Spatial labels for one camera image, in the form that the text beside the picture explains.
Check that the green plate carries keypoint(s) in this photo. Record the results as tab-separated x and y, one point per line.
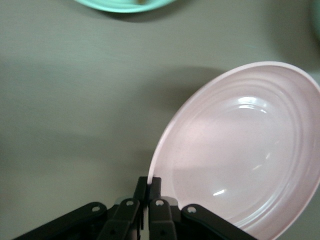
120	6

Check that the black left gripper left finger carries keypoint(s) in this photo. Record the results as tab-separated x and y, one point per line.
125	217

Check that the brown table cover cloth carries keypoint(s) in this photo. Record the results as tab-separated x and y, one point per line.
75	100

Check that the pink plate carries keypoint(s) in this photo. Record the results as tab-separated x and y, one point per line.
237	150

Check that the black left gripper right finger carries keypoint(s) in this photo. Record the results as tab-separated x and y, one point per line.
160	217

